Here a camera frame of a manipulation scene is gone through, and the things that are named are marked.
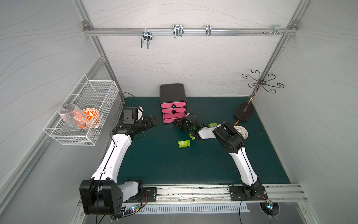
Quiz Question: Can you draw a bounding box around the metal hook left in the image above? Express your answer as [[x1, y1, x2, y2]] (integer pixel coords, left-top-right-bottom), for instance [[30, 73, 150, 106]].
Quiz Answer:
[[141, 30, 153, 49]]

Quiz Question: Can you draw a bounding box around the green table mat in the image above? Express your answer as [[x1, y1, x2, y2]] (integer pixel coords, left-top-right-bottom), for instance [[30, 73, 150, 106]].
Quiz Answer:
[[117, 97, 290, 185]]

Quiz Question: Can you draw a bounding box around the orange patterned bowl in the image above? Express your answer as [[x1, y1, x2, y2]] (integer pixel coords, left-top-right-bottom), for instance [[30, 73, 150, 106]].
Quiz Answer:
[[76, 108, 101, 129]]

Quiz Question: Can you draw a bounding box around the metal hook small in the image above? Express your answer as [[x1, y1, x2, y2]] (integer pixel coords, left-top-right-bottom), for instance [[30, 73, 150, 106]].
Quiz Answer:
[[206, 25, 211, 36]]

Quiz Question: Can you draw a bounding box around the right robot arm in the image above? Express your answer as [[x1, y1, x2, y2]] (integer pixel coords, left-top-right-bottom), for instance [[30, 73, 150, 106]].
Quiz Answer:
[[174, 113, 263, 199]]

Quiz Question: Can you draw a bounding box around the black pink drawer cabinet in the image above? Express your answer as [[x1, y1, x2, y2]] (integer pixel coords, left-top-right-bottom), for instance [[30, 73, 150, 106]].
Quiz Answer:
[[159, 84, 187, 124]]

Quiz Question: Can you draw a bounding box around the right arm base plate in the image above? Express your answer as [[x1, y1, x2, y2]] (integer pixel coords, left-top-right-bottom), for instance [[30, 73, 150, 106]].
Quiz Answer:
[[227, 184, 269, 201]]

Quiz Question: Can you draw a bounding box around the aluminium cross rail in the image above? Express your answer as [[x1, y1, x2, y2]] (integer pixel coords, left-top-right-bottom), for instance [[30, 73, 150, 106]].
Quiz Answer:
[[84, 27, 299, 37]]

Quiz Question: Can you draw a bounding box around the metal hook middle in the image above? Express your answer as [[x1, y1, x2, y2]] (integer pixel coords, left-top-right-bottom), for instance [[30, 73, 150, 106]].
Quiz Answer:
[[172, 25, 184, 39]]

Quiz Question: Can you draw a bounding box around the white patterned bowl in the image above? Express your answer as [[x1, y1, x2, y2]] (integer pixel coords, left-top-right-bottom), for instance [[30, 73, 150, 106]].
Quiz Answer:
[[234, 126, 249, 139]]

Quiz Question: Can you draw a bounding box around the metal hook right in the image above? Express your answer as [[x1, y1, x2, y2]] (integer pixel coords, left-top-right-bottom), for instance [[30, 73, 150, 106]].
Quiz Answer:
[[263, 25, 288, 36]]

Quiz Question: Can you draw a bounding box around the black mug tree stand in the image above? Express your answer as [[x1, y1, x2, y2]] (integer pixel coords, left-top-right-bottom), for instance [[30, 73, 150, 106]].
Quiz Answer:
[[234, 69, 285, 122]]

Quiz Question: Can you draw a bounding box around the electronics cable bundle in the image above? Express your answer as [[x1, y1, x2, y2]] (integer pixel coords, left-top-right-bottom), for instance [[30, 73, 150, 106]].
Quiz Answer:
[[114, 195, 149, 220]]

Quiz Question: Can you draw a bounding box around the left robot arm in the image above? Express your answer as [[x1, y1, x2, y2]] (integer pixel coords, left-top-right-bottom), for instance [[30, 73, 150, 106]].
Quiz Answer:
[[79, 115, 157, 218]]

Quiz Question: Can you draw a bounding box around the white wire basket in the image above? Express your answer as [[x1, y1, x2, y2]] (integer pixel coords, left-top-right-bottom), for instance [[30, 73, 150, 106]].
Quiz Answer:
[[43, 75, 118, 146]]

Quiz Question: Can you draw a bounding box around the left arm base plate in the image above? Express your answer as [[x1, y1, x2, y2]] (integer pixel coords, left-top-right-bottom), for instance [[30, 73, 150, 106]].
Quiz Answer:
[[134, 187, 158, 203]]

